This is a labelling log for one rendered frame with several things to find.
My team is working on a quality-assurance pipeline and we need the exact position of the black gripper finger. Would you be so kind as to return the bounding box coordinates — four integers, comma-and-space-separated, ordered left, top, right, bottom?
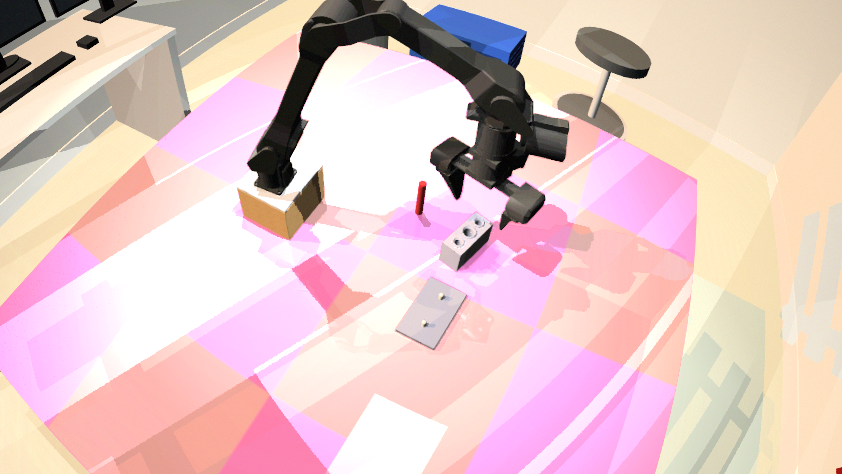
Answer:
436, 167, 465, 200
499, 210, 519, 231

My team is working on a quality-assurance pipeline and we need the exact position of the red peg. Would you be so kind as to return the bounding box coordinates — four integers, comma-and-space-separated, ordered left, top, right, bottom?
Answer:
415, 181, 427, 215

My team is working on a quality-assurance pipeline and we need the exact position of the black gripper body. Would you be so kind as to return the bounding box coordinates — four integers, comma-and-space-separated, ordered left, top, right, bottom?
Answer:
430, 136, 546, 224

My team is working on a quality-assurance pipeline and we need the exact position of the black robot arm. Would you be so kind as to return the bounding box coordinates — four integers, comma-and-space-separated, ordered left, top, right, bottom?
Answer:
247, 0, 569, 195

